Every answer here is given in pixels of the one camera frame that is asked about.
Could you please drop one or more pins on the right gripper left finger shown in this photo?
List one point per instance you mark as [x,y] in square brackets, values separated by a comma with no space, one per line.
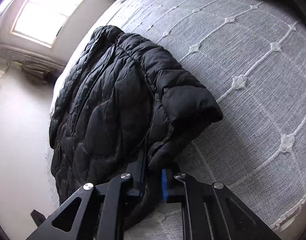
[95,211]

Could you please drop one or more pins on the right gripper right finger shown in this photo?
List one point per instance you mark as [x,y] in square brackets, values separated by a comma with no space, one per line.
[211,211]

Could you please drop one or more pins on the black quilted puffer jacket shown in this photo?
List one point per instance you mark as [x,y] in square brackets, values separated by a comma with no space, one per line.
[125,96]

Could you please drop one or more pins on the white lace bedspread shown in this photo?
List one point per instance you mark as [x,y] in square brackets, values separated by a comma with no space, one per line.
[251,56]

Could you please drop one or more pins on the bright window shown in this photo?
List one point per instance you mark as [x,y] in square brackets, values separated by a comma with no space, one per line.
[40,21]

